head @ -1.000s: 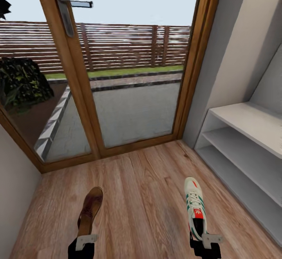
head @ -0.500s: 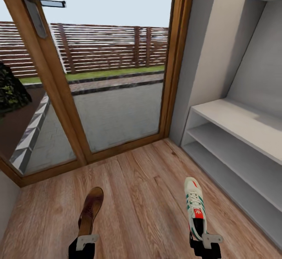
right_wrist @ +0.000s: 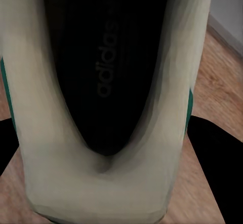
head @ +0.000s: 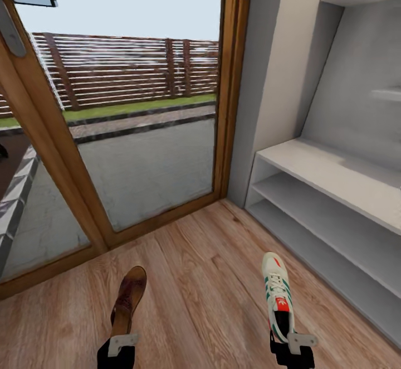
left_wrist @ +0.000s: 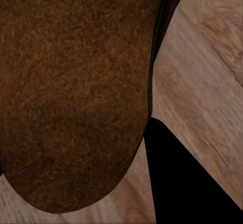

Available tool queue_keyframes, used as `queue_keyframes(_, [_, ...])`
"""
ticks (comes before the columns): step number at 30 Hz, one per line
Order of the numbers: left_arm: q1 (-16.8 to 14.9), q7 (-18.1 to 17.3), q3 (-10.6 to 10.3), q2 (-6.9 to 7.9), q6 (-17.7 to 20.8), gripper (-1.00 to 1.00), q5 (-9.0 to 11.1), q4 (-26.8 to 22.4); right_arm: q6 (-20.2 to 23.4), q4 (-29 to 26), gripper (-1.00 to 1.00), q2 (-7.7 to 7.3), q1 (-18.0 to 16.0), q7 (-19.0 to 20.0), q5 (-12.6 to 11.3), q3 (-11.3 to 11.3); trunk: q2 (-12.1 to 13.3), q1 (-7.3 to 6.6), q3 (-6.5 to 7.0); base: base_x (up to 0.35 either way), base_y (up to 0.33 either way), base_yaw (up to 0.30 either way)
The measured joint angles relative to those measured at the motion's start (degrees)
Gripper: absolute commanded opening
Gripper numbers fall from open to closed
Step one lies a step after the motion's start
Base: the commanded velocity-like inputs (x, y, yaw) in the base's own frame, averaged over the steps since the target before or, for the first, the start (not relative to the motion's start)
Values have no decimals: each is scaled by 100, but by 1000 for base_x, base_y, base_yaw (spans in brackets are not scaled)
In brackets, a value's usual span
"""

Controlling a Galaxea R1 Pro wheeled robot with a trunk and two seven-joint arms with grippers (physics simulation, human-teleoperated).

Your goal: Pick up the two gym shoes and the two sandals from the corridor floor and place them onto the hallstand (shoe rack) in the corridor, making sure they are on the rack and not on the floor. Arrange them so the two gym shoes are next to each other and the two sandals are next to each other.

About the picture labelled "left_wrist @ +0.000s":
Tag sandal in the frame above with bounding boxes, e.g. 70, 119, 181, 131
0, 0, 180, 214

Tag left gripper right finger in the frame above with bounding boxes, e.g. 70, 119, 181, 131
144, 117, 243, 224

